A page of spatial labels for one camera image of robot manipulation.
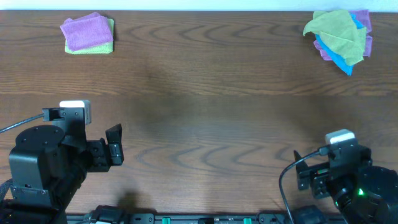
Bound purple microfiber cloth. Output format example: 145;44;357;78
313;10;373;61
59;11;114;53

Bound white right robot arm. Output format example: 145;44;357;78
294;138;397;224

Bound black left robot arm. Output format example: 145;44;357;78
1;108;124;223

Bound folded green microfiber cloth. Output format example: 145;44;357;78
64;17;115;55

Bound blue microfiber cloth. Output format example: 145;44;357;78
314;12;365;77

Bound green crumpled microfiber cloth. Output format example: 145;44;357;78
303;9;368;66

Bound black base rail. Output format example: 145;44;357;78
67;205;346;224

